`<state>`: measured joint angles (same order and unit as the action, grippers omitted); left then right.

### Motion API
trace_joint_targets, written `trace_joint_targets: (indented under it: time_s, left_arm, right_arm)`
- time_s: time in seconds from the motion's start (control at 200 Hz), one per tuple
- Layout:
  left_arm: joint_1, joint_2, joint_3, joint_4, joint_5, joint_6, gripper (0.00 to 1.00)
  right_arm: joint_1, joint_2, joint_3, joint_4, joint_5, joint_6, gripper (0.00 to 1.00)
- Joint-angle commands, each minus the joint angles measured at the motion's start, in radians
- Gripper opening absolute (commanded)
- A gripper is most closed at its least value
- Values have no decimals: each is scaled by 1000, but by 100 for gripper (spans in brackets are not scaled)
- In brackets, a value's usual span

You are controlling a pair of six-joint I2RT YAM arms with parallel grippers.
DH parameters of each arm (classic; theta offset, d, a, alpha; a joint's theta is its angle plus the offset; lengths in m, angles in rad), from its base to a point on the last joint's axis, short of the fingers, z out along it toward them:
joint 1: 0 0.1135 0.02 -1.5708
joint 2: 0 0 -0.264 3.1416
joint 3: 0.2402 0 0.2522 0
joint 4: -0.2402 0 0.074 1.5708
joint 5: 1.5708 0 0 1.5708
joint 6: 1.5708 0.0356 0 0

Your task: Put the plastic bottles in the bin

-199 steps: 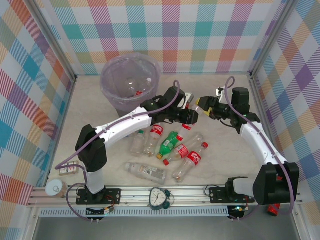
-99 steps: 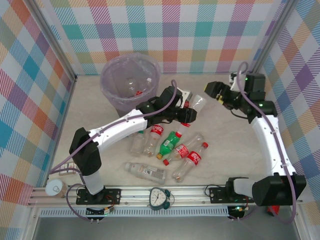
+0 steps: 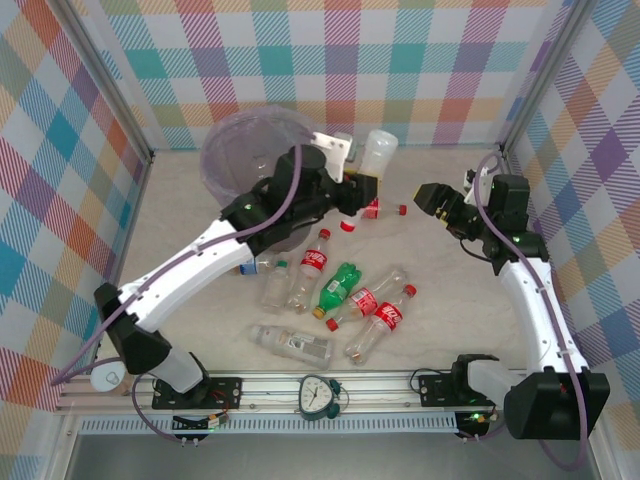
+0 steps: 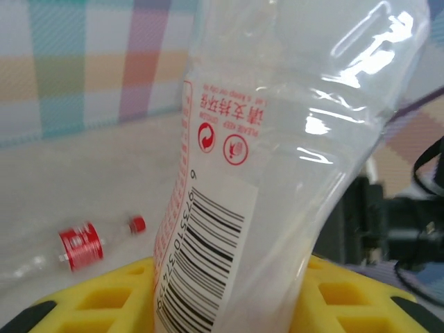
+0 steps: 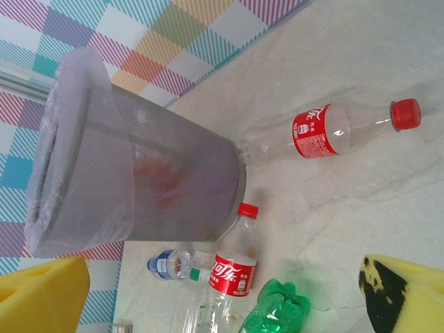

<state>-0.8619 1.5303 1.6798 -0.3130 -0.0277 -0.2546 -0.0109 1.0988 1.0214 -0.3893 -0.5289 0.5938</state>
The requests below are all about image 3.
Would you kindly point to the white round lid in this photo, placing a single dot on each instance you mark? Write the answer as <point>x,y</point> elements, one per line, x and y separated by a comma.
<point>106,377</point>

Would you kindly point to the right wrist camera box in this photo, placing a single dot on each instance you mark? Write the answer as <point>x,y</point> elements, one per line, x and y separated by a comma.
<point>471,180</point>

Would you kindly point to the green bottle yellow cap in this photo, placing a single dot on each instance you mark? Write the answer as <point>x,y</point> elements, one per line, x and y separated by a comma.
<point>337,290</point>

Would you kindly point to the aluminium mounting rail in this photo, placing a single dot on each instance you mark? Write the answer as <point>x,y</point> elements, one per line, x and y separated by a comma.
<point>380,387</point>

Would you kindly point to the aluminium frame post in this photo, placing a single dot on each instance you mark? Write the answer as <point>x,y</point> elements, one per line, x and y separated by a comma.
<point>543,75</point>
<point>110,82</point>

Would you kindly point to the clear bottle green cap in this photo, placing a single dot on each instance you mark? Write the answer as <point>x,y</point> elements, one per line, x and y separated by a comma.
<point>276,290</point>

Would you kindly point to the small black connector board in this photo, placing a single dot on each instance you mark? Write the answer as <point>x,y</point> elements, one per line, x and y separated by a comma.
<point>190,424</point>
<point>475,422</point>

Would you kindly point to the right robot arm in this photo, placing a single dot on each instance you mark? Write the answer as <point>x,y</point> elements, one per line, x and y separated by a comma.
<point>530,310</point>

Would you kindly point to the clear cola bottle red cap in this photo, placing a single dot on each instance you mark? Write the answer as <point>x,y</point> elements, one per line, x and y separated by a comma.
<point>372,211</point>
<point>389,317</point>
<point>364,301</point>
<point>314,261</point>

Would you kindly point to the small cola bottle red cap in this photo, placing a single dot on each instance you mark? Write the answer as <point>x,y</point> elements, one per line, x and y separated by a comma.
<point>377,152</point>

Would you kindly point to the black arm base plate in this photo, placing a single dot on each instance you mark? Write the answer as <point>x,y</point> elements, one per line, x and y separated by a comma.
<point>225,392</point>
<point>435,390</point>

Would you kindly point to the large clear bottle white label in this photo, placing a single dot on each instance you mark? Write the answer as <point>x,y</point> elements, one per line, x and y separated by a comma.
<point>295,347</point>

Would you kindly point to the translucent bin with purple liner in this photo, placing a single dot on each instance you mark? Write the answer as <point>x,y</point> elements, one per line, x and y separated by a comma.
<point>240,150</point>

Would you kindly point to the teal alarm clock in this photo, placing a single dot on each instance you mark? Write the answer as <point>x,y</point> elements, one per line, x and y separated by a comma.
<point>315,395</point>

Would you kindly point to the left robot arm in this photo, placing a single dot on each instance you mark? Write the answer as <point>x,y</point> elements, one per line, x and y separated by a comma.
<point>210,260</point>

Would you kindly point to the clear bottle blue cap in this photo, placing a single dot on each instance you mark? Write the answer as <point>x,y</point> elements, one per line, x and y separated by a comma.
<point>246,269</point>

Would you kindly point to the small brown wooden piece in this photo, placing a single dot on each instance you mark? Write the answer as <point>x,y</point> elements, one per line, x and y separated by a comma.
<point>129,382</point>

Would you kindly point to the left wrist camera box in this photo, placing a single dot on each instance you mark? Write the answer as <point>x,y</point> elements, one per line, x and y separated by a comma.
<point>332,150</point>

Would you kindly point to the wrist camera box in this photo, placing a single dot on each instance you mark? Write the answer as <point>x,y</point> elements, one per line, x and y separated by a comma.
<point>471,180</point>
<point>332,150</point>

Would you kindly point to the aluminium side rail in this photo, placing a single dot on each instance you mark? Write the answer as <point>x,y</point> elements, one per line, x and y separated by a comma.
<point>501,159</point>
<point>141,180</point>

